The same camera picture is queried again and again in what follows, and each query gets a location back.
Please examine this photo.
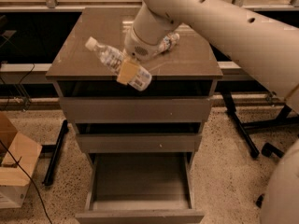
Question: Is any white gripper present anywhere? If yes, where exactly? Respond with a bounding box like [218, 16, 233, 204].
[117, 26, 163, 85]

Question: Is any labelled plastic bottle white cap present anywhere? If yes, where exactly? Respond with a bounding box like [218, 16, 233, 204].
[85, 36, 152, 91]

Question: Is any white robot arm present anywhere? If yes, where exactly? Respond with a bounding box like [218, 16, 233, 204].
[124, 0, 299, 113]

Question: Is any clear crumpled plastic bottle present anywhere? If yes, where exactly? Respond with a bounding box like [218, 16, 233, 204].
[158, 33, 180, 53]

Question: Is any top drawer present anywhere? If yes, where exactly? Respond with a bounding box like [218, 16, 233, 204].
[60, 80, 211, 123]

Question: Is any grey drawer cabinet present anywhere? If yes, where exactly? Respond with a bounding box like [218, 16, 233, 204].
[45, 7, 223, 224]

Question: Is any middle drawer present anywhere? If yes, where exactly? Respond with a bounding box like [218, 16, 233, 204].
[76, 122, 203, 153]

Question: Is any open bottom drawer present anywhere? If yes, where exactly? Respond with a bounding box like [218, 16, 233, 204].
[76, 153, 204, 224]

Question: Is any black table leg left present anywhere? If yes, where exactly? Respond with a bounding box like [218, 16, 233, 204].
[42, 119, 69, 186]

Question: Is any black table leg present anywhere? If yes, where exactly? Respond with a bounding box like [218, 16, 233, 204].
[221, 91, 260, 159]
[42, 119, 69, 186]

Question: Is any black table leg right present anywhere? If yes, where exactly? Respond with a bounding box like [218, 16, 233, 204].
[221, 91, 260, 159]

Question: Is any black office chair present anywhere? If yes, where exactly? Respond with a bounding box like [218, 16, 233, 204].
[242, 105, 299, 209]

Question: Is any cardboard box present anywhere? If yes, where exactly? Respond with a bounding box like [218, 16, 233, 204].
[0, 112, 42, 209]

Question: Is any black cable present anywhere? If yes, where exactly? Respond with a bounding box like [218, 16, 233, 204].
[0, 140, 53, 224]

